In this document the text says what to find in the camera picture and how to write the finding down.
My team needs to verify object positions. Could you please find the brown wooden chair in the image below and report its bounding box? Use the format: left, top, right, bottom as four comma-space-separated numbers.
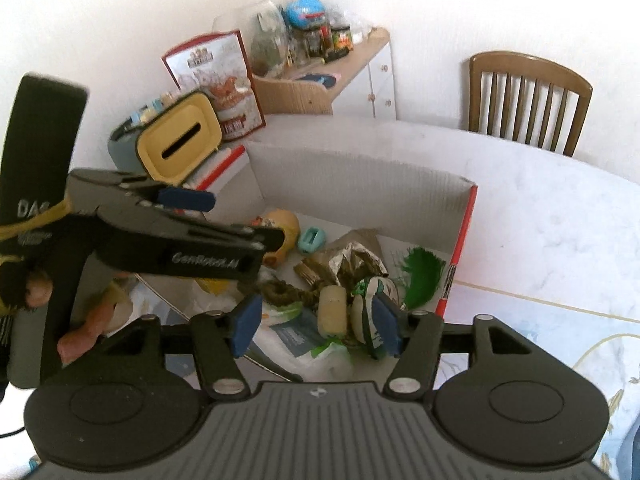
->
467, 51, 593, 157

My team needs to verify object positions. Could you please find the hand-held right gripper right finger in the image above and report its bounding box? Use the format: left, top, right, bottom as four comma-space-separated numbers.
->
372, 292, 546, 396

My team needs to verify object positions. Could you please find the silver snack bag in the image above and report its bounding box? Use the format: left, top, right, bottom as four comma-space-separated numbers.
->
295, 230, 388, 291

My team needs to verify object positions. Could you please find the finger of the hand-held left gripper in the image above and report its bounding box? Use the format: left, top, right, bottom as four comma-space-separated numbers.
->
125, 200, 285, 252
67, 167, 217, 214

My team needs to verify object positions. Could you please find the small teal clip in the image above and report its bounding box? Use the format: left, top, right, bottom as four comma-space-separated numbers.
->
298, 227, 326, 253

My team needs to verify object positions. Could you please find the red and white snack bag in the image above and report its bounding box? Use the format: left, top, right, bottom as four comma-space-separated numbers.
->
161, 29, 266, 142

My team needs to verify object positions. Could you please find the red and white cardboard box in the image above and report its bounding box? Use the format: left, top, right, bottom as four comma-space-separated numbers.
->
112, 140, 478, 383

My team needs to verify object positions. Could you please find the white and blue plastic package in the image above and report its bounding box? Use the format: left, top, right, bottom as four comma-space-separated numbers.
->
190, 280, 351, 376

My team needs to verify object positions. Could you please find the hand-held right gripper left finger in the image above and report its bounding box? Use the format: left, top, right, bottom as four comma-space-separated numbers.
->
87, 294, 263, 400

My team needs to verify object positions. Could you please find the white wooden side cabinet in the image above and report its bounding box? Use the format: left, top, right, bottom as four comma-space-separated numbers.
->
250, 27, 398, 121

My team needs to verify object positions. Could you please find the beige foam bar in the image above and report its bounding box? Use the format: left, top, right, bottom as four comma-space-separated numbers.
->
318, 285, 347, 336

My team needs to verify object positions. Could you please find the blue globe toy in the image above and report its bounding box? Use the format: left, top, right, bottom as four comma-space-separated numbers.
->
285, 0, 328, 28

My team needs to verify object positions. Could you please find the orange plush toy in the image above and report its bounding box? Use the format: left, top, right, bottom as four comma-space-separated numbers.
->
250, 209, 301, 268

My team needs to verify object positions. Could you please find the person's left hand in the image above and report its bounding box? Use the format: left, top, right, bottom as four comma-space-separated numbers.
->
24, 272, 118, 364

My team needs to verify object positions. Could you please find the blue oval pad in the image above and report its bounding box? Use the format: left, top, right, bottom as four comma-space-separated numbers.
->
295, 72, 341, 87

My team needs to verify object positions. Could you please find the brown braided rope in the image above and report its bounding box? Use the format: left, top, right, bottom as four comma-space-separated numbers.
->
260, 265, 326, 311

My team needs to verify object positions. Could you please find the yellow and blue tissue box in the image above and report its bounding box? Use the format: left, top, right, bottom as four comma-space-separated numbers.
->
107, 89, 223, 181

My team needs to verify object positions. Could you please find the green white sachet with tassel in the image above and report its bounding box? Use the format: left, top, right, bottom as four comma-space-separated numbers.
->
350, 247, 446, 359

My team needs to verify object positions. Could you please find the jar with orange label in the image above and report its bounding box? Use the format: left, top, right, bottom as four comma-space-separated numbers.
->
330, 25, 353, 53

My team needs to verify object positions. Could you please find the clear plastic container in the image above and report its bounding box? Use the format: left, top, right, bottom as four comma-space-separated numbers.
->
250, 2, 291, 78

